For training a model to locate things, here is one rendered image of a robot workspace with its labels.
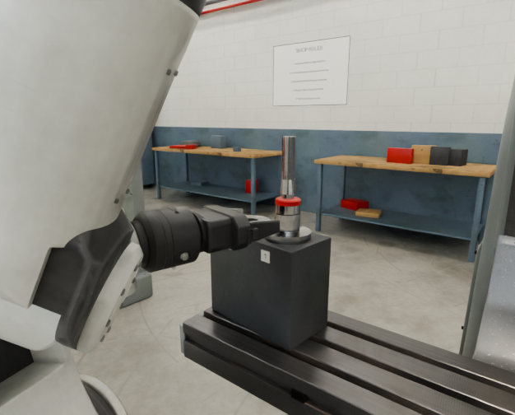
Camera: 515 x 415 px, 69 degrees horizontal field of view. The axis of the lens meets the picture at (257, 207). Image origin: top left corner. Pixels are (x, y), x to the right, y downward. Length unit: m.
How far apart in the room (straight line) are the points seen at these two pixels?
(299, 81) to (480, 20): 2.23
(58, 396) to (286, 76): 5.48
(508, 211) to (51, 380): 0.86
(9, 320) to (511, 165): 0.89
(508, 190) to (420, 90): 4.05
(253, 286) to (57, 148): 0.58
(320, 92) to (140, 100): 5.28
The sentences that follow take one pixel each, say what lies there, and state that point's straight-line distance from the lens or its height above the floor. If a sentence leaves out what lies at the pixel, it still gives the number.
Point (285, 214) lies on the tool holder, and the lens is 0.68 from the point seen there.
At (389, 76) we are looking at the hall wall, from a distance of 5.08.
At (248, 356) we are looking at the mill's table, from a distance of 0.72.
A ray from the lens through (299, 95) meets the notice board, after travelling 5.61.
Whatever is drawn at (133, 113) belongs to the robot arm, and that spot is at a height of 1.36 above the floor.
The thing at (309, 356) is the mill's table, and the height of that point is 0.95.
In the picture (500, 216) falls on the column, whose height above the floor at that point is 1.15.
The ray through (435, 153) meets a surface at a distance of 4.36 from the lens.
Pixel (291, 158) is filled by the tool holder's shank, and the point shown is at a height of 1.29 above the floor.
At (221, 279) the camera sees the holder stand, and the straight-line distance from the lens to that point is 0.79.
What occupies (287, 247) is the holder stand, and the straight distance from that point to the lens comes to 0.66.
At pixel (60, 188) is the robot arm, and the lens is 0.19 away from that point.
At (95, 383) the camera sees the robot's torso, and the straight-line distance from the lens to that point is 0.54.
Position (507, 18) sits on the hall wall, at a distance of 4.89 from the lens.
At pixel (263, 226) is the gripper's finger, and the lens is 0.59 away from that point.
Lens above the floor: 1.36
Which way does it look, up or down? 13 degrees down
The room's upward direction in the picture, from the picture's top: straight up
